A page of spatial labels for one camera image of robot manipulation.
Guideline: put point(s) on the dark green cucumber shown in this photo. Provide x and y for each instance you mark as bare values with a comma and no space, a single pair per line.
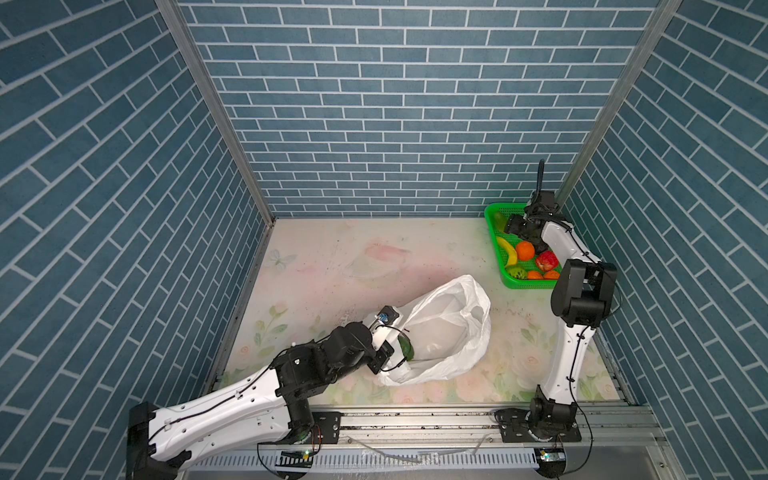
406,348

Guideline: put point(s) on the yellow banana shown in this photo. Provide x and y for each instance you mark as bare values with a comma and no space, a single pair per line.
508,249

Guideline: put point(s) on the green plastic basket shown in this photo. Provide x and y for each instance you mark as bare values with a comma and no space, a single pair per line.
545,215

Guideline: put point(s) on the green custard apple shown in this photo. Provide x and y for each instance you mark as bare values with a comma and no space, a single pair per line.
517,272

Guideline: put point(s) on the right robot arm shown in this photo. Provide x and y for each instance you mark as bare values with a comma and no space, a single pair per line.
581,299

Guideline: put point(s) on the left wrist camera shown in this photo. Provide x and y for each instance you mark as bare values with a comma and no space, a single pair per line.
386,317

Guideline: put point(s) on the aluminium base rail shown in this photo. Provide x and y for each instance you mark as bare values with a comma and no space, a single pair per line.
462,442

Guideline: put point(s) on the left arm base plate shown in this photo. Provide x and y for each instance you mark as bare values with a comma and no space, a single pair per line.
324,429

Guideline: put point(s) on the white plastic bag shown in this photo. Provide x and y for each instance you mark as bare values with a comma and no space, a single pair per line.
449,328

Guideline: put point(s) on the green yellow mango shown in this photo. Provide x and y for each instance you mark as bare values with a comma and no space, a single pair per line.
499,221

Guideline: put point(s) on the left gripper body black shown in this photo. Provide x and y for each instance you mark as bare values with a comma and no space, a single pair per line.
381,358

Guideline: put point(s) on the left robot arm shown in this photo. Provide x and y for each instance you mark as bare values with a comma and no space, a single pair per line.
269,406

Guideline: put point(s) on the red apple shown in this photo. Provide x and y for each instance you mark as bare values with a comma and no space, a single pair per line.
546,261

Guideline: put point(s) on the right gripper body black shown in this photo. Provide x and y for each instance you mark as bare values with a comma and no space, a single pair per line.
517,225

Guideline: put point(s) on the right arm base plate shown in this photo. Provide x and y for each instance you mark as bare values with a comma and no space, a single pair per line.
516,426

